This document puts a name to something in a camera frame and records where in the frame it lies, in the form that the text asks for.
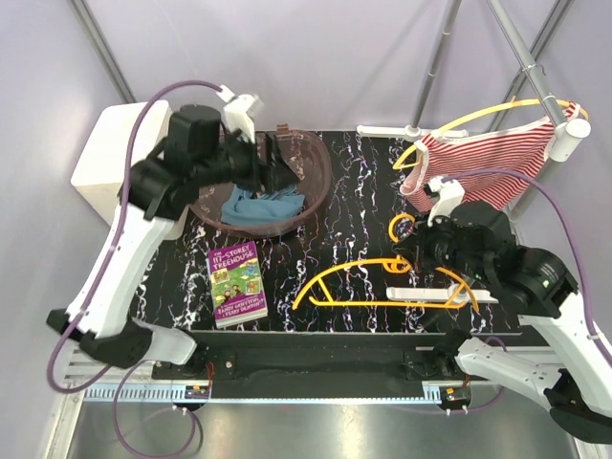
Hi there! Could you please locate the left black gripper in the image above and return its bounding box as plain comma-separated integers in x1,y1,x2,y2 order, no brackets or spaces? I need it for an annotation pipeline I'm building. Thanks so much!
196,127,301,194

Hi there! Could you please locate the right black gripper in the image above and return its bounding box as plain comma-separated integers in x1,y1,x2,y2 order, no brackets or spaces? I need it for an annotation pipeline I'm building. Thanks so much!
393,207,490,282

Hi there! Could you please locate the orange plastic hanger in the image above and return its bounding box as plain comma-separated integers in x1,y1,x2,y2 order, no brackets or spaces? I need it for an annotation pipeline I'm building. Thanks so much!
292,213,481,315

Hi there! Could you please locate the blue tank top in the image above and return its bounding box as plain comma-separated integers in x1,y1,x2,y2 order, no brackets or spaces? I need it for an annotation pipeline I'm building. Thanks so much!
221,186,305,227

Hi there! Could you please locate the yellow plastic hanger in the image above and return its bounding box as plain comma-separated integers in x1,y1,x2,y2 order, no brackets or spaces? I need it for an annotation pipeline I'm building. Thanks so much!
393,98,591,183

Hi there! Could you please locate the red white striped top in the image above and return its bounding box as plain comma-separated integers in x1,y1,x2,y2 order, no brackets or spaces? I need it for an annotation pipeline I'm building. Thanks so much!
400,116,554,213

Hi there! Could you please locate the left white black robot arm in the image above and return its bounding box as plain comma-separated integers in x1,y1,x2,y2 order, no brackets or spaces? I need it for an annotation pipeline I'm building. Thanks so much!
46,95,298,379

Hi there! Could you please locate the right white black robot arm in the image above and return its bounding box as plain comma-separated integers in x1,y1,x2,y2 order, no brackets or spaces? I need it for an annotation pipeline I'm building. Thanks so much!
394,201,611,445

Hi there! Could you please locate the brown transparent oval basket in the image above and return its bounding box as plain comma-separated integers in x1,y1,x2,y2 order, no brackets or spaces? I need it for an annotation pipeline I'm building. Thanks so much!
190,123,332,239

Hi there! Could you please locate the black marble pattern mat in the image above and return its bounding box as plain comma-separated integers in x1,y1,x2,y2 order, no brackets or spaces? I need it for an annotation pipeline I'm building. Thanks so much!
130,131,519,334

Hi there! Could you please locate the purple treehouse book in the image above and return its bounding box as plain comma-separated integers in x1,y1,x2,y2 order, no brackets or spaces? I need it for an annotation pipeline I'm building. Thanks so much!
208,241,268,329

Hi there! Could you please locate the white rectangular bin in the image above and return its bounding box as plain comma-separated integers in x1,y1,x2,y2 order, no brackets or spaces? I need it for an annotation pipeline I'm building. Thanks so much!
71,99,172,225

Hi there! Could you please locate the white grey clothes rack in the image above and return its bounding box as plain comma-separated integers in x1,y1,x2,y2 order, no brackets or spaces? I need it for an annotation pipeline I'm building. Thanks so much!
356,0,594,308

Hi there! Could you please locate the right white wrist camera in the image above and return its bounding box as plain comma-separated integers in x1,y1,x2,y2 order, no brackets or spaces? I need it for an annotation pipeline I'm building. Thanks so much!
426,176,465,228

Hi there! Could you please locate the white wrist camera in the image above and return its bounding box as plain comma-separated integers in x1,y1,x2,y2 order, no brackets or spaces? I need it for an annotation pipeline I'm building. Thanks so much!
217,85,263,143
426,176,465,228

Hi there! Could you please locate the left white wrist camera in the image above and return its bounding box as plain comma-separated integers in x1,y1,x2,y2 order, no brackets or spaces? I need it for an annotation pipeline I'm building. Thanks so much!
217,85,263,143

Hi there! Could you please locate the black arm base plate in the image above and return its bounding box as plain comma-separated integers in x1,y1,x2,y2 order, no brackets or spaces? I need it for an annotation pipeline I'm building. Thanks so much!
152,331,466,404

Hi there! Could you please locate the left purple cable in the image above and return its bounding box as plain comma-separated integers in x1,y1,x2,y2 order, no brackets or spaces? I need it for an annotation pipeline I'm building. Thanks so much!
46,79,226,454

